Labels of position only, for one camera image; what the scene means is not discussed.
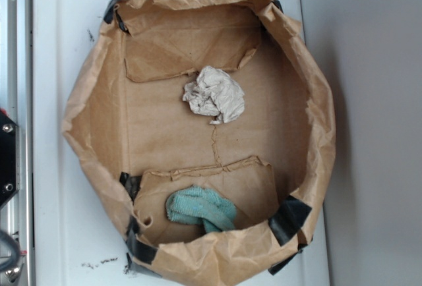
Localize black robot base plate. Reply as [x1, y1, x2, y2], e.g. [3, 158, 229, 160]
[0, 108, 19, 209]

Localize black tape inner left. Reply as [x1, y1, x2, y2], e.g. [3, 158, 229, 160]
[119, 172, 142, 202]

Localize white plastic tray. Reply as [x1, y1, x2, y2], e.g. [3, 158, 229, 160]
[31, 0, 333, 286]

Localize black tape top right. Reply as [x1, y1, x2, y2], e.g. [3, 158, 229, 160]
[272, 0, 284, 13]

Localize brown paper bag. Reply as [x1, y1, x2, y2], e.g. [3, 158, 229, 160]
[62, 0, 336, 285]

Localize black tape bottom left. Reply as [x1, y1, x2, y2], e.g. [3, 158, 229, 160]
[125, 217, 161, 278]

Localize teal microfiber cloth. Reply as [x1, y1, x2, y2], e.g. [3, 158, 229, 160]
[165, 186, 237, 233]

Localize black tape bottom right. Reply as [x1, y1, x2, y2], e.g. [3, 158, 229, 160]
[268, 196, 312, 246]

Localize aluminium frame rail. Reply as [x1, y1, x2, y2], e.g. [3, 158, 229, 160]
[1, 0, 35, 285]

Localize white paper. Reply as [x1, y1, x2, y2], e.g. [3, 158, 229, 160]
[182, 66, 245, 125]

